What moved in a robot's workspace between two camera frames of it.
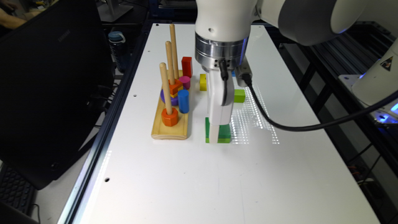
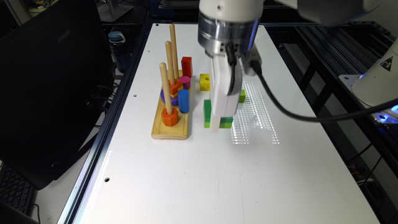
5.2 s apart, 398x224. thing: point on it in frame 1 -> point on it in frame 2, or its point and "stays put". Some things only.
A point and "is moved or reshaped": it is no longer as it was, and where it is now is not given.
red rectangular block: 186,66 stays put
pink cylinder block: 186,81 stays put
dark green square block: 224,132 is moved or reshaped
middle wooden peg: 170,62 stays put
